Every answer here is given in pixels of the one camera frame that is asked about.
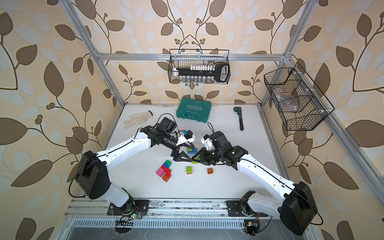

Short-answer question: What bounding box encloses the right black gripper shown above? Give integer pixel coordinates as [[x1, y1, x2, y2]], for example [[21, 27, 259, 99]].
[[192, 146, 224, 165]]

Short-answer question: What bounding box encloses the red long lego brick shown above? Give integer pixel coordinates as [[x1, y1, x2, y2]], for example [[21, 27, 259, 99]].
[[161, 166, 172, 175]]

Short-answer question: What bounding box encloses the pink lego brick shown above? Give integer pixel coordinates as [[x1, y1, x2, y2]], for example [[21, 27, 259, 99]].
[[156, 168, 166, 178]]

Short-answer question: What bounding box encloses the blue long lego brick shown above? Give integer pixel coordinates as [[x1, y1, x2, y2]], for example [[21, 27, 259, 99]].
[[187, 148, 198, 154]]

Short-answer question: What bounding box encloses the lime green small lego brick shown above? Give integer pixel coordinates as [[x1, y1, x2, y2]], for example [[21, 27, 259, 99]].
[[186, 166, 193, 175]]

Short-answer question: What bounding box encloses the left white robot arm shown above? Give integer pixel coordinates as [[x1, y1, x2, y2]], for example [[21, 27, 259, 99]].
[[74, 118, 195, 208]]

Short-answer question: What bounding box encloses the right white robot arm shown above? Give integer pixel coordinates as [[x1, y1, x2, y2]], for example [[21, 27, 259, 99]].
[[194, 131, 318, 236]]

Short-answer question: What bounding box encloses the green plastic tool case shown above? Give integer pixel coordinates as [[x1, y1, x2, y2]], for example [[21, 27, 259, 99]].
[[176, 98, 212, 123]]

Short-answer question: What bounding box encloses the green black wrench tool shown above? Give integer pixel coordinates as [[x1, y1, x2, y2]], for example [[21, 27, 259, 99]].
[[234, 107, 244, 131]]

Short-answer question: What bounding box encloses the small circuit board right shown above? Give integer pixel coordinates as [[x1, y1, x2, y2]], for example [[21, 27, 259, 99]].
[[244, 220, 260, 236]]

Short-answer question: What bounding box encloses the small circuit board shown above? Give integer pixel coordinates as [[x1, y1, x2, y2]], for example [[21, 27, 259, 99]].
[[115, 214, 141, 234], [244, 220, 260, 236]]

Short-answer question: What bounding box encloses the black white socket tool set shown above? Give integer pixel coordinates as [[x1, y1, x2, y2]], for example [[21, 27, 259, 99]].
[[168, 63, 231, 84]]

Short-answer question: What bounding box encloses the small circuit board left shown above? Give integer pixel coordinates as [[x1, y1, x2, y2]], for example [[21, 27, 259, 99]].
[[115, 214, 141, 234]]

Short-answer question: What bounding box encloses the plastic bag in basket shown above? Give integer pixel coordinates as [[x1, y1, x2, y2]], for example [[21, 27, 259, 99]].
[[274, 88, 300, 112]]

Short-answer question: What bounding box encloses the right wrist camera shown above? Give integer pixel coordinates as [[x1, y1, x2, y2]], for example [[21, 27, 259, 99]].
[[201, 134, 214, 151]]

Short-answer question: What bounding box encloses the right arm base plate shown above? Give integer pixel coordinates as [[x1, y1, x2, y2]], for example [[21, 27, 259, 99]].
[[226, 200, 269, 218]]

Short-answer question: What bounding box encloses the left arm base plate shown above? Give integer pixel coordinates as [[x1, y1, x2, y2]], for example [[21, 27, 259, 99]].
[[107, 200, 150, 217]]

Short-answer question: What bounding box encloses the black wire basket centre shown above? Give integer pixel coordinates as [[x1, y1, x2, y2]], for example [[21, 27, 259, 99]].
[[168, 49, 231, 85]]

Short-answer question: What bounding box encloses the black wire basket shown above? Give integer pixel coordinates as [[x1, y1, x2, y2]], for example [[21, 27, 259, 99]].
[[168, 49, 231, 85], [264, 63, 335, 131]]

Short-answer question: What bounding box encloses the black wire basket right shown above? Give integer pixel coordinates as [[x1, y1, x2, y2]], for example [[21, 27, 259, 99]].
[[264, 63, 335, 131]]

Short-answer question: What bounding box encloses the aluminium front rail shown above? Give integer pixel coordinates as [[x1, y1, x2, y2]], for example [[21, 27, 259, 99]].
[[64, 197, 313, 220]]

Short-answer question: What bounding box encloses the aluminium frame top bar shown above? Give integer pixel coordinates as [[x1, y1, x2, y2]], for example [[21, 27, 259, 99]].
[[95, 52, 289, 62]]

